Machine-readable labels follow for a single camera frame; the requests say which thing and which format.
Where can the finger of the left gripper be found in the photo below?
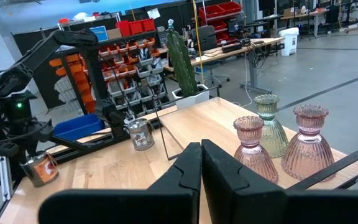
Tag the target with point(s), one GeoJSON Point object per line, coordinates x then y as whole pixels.
{"type": "Point", "coordinates": [3, 150]}
{"type": "Point", "coordinates": [47, 130]}

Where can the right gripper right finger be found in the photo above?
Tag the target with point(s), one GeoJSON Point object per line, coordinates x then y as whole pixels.
{"type": "Point", "coordinates": [244, 205]}

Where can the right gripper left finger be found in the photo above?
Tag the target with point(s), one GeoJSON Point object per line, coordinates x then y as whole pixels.
{"type": "Point", "coordinates": [120, 208]}

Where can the orange labelled tin can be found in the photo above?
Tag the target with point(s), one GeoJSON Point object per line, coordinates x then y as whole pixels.
{"type": "Point", "coordinates": [40, 170]}

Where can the pink ribbed glass candlestick holder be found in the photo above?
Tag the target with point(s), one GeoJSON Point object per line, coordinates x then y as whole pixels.
{"type": "Point", "coordinates": [308, 155]}
{"type": "Point", "coordinates": [255, 161]}

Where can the green ribbed glass candlestick holder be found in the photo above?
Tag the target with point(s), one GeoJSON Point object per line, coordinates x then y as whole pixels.
{"type": "Point", "coordinates": [273, 137]}

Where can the printed tin can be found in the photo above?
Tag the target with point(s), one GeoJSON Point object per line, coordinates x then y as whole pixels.
{"type": "Point", "coordinates": [140, 135]}

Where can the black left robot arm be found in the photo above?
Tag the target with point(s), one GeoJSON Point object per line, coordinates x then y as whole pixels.
{"type": "Point", "coordinates": [73, 39]}

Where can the blue plastic bin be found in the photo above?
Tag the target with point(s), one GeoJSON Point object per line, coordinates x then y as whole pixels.
{"type": "Point", "coordinates": [79, 127]}

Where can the blue sign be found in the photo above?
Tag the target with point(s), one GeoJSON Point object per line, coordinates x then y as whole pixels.
{"type": "Point", "coordinates": [99, 33]}

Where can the parts bin shelving unit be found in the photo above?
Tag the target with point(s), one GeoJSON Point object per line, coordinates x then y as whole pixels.
{"type": "Point", "coordinates": [141, 71]}

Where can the white plant pot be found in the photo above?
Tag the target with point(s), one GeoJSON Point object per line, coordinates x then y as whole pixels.
{"type": "Point", "coordinates": [193, 99]}

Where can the cardboard box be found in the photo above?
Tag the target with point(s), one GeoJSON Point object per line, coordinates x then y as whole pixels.
{"type": "Point", "coordinates": [114, 33]}

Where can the red storage bin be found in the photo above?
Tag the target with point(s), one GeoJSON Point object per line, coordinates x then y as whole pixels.
{"type": "Point", "coordinates": [123, 28]}
{"type": "Point", "coordinates": [136, 27]}
{"type": "Point", "coordinates": [148, 25]}

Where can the tall green cactus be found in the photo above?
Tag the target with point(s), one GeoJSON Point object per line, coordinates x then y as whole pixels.
{"type": "Point", "coordinates": [182, 62]}

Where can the white paper sheet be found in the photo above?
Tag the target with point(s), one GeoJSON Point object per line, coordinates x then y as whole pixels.
{"type": "Point", "coordinates": [153, 13]}

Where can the wooden work desk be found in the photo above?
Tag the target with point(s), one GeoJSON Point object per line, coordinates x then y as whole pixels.
{"type": "Point", "coordinates": [269, 41]}

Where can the white trash bin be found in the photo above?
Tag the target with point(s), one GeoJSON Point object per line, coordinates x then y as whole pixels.
{"type": "Point", "coordinates": [289, 42]}

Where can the black office chair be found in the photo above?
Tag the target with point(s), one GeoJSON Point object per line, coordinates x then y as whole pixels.
{"type": "Point", "coordinates": [205, 39]}

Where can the red bin rack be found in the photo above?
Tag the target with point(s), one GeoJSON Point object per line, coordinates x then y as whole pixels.
{"type": "Point", "coordinates": [219, 9]}

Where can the silver aluminium post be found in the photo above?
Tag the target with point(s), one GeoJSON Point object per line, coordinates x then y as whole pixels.
{"type": "Point", "coordinates": [6, 177]}

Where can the orange bin wall rack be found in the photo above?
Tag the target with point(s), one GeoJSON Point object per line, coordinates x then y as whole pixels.
{"type": "Point", "coordinates": [75, 67]}

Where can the wooden shelf black metal frame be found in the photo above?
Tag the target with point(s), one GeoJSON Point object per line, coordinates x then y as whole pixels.
{"type": "Point", "coordinates": [210, 124]}

